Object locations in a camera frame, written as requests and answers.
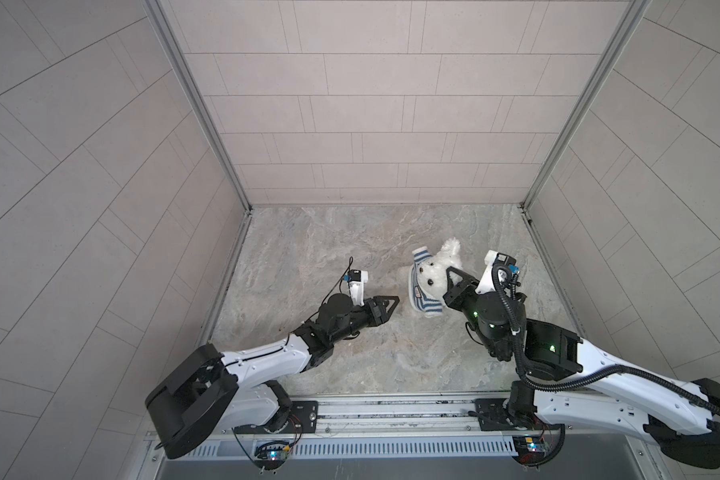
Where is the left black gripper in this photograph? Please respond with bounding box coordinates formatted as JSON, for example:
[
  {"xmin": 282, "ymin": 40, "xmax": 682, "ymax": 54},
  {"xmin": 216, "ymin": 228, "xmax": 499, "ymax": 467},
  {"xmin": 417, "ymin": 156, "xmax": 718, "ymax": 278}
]
[{"xmin": 325, "ymin": 300, "xmax": 399, "ymax": 347}]

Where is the white teddy bear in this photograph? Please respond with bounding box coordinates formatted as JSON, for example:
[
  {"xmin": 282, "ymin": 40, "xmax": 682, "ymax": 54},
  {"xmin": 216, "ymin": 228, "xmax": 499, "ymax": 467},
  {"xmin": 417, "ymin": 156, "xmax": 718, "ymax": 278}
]
[{"xmin": 417, "ymin": 238, "xmax": 462, "ymax": 301}]

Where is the blue white striped sweater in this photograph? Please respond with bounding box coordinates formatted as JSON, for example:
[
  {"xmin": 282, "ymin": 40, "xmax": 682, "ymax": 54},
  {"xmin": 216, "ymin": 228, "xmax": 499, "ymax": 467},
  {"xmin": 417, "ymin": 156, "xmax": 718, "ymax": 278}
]
[{"xmin": 408, "ymin": 246, "xmax": 447, "ymax": 318}]

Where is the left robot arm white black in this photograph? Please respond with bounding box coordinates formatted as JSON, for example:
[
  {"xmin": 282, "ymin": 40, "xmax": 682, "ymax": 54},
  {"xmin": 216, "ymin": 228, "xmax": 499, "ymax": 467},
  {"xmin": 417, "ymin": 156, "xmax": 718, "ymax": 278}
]
[{"xmin": 145, "ymin": 294, "xmax": 400, "ymax": 459}]

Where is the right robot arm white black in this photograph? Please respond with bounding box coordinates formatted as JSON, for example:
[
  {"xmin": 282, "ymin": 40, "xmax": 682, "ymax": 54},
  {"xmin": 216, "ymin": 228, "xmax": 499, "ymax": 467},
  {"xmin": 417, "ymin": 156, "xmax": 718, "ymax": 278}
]
[{"xmin": 444, "ymin": 265, "xmax": 720, "ymax": 470}]

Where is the right green circuit board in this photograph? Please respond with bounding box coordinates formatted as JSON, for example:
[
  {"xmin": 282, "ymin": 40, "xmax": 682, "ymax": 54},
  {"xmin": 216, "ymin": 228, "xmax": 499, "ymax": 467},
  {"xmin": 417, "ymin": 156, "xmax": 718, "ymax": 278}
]
[{"xmin": 512, "ymin": 436, "xmax": 552, "ymax": 465}]

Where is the green circuit board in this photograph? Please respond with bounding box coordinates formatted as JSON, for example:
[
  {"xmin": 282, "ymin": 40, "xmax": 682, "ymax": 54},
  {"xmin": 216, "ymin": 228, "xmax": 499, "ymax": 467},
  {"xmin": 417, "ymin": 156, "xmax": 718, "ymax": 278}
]
[
  {"xmin": 254, "ymin": 440, "xmax": 293, "ymax": 471},
  {"xmin": 512, "ymin": 436, "xmax": 552, "ymax": 465}
]

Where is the left green circuit board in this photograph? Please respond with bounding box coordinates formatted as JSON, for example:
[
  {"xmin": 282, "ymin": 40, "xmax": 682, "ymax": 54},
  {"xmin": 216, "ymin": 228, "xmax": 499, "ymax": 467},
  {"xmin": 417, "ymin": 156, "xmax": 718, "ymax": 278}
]
[{"xmin": 254, "ymin": 440, "xmax": 293, "ymax": 471}]

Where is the right corner aluminium profile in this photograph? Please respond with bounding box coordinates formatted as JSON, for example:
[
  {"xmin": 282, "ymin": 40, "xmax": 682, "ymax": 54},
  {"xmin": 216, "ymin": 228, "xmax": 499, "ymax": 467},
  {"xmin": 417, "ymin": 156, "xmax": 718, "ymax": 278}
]
[{"xmin": 520, "ymin": 0, "xmax": 651, "ymax": 216}]

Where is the corner aluminium profile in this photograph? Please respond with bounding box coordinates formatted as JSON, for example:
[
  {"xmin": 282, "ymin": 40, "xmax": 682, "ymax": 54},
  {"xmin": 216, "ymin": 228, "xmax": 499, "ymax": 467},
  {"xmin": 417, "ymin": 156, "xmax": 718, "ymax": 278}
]
[
  {"xmin": 520, "ymin": 0, "xmax": 651, "ymax": 216},
  {"xmin": 143, "ymin": 0, "xmax": 252, "ymax": 216}
]

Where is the left corner aluminium profile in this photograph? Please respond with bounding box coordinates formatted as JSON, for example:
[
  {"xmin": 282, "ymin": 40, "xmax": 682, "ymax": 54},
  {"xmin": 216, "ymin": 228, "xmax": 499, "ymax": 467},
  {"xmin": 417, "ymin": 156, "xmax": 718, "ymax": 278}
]
[{"xmin": 143, "ymin": 0, "xmax": 252, "ymax": 216}]

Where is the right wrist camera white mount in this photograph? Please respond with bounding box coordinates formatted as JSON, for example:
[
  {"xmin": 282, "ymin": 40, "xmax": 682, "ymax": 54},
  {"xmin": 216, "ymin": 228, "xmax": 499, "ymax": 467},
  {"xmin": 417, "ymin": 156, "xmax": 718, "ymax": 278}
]
[{"xmin": 476, "ymin": 250, "xmax": 519, "ymax": 294}]

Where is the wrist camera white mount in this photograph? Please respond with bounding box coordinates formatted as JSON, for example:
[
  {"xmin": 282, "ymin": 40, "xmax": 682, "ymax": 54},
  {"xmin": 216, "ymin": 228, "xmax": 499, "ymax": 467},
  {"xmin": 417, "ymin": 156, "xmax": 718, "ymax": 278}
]
[
  {"xmin": 344, "ymin": 269, "xmax": 369, "ymax": 306},
  {"xmin": 476, "ymin": 250, "xmax": 519, "ymax": 294}
]

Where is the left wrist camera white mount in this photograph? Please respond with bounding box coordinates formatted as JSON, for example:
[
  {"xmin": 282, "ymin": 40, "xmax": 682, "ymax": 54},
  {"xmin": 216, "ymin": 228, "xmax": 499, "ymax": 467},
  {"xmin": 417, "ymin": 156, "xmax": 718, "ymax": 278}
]
[{"xmin": 344, "ymin": 269, "xmax": 369, "ymax": 306}]

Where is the black corrugated cable conduit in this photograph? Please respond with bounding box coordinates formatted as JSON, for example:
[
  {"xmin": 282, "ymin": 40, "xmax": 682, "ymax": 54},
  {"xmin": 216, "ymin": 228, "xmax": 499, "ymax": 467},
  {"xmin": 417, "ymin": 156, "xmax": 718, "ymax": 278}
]
[{"xmin": 490, "ymin": 263, "xmax": 720, "ymax": 430}]

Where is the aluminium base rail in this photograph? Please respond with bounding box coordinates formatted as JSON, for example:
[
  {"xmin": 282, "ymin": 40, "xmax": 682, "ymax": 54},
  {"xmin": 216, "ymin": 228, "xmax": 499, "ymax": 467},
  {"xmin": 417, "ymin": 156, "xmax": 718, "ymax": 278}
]
[{"xmin": 205, "ymin": 392, "xmax": 648, "ymax": 441}]

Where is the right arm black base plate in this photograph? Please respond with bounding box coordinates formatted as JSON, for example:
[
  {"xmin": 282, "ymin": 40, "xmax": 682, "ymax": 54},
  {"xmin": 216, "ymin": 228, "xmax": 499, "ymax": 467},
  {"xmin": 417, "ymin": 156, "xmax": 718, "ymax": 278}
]
[{"xmin": 467, "ymin": 398, "xmax": 561, "ymax": 431}]

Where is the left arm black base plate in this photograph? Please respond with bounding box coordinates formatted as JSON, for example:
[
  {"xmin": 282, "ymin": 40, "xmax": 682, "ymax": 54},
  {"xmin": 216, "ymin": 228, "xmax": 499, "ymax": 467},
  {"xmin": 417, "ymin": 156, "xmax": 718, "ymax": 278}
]
[{"xmin": 234, "ymin": 401, "xmax": 319, "ymax": 435}]

